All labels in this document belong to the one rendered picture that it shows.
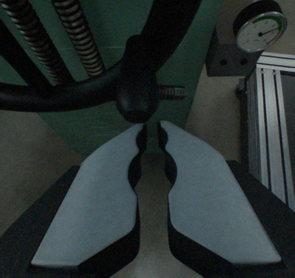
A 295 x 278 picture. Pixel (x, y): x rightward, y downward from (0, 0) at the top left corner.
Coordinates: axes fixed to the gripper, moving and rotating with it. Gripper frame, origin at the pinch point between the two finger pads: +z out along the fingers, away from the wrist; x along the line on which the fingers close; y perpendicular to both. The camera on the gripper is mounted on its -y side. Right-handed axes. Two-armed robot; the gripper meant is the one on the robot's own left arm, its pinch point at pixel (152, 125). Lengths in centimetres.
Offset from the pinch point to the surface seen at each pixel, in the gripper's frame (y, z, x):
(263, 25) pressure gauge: -2.8, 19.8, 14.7
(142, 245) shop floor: 69, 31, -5
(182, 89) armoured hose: 6.7, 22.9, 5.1
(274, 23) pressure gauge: -3.1, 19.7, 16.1
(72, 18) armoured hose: -5.1, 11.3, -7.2
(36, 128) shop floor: 43, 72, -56
